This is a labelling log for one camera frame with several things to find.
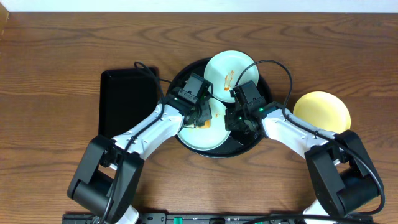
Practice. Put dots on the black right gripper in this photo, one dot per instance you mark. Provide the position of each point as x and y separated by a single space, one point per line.
231 124

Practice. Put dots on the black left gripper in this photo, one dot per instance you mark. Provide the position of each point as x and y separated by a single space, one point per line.
203 114

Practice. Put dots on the orange sponge with green scourer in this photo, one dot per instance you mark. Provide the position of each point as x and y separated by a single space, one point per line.
205 125

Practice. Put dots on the light green plate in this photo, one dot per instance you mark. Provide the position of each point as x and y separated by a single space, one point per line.
223 71
210 138

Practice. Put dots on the light green plate top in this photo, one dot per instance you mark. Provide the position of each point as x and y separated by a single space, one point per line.
223 71

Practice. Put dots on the yellow plate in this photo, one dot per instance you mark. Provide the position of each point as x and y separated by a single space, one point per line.
323 110

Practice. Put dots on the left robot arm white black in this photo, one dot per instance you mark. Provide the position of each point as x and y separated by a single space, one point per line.
107 176

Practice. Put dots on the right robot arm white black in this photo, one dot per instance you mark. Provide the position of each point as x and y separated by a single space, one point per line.
343 175

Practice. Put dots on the black round tray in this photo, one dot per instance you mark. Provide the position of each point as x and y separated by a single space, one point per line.
237 143

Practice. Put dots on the black rectangular tray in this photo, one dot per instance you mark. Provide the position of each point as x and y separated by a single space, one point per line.
127 96

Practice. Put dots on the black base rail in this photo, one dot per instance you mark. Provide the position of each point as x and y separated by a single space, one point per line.
162 218

